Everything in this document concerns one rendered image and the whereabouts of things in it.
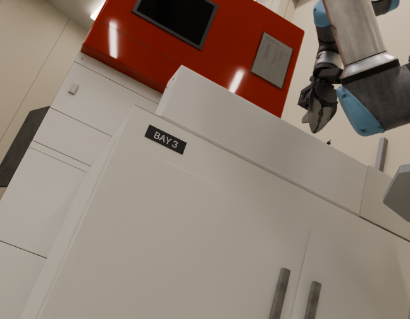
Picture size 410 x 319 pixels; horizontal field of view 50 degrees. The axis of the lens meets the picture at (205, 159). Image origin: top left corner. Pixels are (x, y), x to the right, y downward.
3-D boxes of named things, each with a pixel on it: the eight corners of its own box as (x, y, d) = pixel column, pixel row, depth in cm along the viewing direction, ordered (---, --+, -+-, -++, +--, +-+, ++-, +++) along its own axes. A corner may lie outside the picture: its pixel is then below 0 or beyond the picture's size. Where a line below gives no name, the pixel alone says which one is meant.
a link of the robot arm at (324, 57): (348, 59, 125) (325, 45, 123) (345, 73, 124) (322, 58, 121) (331, 71, 132) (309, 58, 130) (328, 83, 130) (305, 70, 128)
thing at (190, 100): (147, 129, 102) (167, 81, 108) (334, 220, 117) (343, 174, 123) (159, 115, 94) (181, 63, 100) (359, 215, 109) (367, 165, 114)
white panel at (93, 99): (28, 149, 144) (78, 54, 160) (238, 241, 166) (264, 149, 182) (28, 145, 142) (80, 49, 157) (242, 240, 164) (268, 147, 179)
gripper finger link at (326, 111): (312, 143, 121) (319, 115, 125) (326, 136, 116) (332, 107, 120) (303, 138, 121) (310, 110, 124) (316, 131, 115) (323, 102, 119)
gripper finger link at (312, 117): (303, 138, 121) (310, 110, 124) (316, 131, 115) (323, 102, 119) (293, 133, 120) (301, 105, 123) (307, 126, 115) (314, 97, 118)
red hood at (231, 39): (58, 117, 219) (105, 26, 243) (200, 183, 241) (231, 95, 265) (81, 43, 153) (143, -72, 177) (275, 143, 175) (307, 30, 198)
